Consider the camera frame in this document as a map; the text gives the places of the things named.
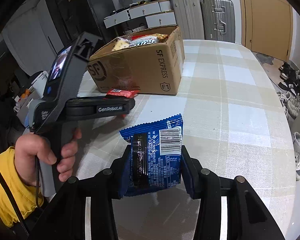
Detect person's left hand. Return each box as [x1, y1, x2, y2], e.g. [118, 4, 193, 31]
[14, 128, 82, 186]

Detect wooden door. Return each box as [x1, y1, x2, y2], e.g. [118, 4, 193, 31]
[240, 0, 293, 61]

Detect white drawer desk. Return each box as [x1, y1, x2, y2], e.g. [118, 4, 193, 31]
[103, 0, 177, 28]

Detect pile of shoes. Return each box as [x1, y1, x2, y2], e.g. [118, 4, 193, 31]
[278, 62, 300, 181]

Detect white red small snack bag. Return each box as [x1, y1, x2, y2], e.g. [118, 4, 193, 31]
[128, 34, 168, 48]

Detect blue cookie packet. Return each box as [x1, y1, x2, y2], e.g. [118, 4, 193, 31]
[120, 114, 183, 197]

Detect silver grey suitcase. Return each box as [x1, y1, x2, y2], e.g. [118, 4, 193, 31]
[201, 0, 236, 43]

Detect red cookie packet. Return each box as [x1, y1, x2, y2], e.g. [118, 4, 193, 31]
[97, 89, 139, 118]

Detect brown cardboard SF box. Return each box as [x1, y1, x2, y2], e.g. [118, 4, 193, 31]
[87, 25, 185, 95]

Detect yellow sleeve forearm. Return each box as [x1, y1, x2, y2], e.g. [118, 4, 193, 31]
[0, 146, 44, 228]

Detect black cabinet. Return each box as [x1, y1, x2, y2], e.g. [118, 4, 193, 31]
[45, 0, 115, 50]

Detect beige suitcase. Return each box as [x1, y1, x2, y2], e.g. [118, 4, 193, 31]
[171, 0, 205, 40]

